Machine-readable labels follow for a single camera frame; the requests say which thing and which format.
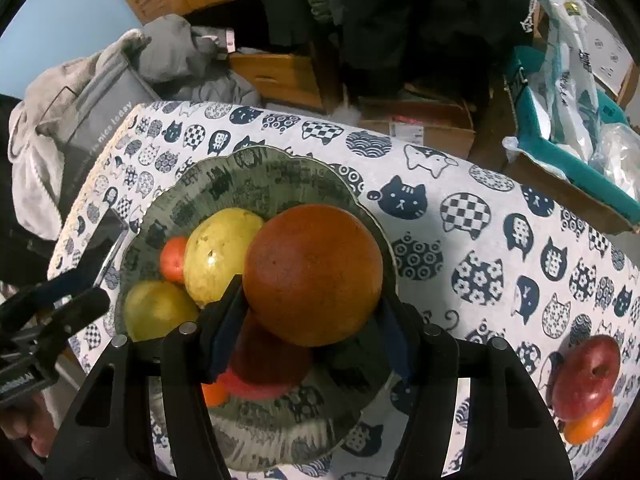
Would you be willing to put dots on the brown cardboard box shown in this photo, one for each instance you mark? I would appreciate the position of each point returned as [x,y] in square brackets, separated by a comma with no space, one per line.
[440,135]

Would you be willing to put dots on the teal cardboard box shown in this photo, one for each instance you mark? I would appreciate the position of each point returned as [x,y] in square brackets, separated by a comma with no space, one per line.
[545,155]

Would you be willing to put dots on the wooden drawer unit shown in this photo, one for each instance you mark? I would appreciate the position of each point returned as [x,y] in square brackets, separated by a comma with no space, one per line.
[275,77]

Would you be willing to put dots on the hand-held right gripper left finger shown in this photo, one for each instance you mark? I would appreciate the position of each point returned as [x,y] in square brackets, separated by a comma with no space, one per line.
[222,332]

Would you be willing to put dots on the scalloped glass bowl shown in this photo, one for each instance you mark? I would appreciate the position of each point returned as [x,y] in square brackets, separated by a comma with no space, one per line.
[280,175]

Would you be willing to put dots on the white patterned plastic bag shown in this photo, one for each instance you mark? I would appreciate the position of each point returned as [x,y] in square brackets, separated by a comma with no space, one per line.
[570,85]

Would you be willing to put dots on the dark hanging jackets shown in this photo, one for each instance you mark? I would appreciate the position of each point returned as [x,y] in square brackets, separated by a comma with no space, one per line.
[400,20]

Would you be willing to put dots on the small tangerine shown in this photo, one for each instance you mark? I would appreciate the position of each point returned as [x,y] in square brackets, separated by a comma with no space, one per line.
[172,260]
[215,394]

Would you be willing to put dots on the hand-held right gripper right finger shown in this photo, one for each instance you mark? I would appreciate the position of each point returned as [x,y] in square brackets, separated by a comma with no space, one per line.
[397,345]

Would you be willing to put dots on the black smartphone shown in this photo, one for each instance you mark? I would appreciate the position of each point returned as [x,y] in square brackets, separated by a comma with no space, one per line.
[107,240]

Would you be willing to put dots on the yellow lemon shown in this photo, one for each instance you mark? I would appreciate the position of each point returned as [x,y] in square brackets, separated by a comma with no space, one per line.
[220,255]

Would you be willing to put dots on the orange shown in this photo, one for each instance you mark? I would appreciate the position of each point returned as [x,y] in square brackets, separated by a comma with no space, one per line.
[590,427]

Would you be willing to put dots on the small yellow-green pear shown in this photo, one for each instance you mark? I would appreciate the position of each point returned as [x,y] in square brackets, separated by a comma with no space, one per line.
[157,310]

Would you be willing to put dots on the red apple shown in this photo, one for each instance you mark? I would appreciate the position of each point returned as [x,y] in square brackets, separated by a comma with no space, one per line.
[585,380]

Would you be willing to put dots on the grey hooded garment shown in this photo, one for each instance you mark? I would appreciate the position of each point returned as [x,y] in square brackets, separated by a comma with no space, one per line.
[175,50]

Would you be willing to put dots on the clear plastic bag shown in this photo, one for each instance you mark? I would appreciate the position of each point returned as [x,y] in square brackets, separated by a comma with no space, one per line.
[617,155]

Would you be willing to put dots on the beige towel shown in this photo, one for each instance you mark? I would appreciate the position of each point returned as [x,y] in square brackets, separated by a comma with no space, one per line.
[35,170]

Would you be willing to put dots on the person's left hand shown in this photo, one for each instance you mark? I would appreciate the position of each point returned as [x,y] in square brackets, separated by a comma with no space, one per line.
[25,427]

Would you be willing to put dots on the cat print tablecloth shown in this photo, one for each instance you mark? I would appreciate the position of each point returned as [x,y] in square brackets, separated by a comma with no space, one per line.
[475,260]

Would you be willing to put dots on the grey tote bag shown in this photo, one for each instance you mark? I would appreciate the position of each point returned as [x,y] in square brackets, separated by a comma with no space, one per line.
[100,110]

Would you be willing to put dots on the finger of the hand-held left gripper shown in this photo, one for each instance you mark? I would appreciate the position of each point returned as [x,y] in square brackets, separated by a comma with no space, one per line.
[60,287]
[80,310]

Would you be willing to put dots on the large orange grapefruit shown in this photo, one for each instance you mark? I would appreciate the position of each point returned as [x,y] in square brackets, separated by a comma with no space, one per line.
[315,270]

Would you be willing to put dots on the white cardboard box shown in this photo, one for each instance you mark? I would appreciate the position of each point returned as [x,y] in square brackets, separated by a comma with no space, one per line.
[605,45]

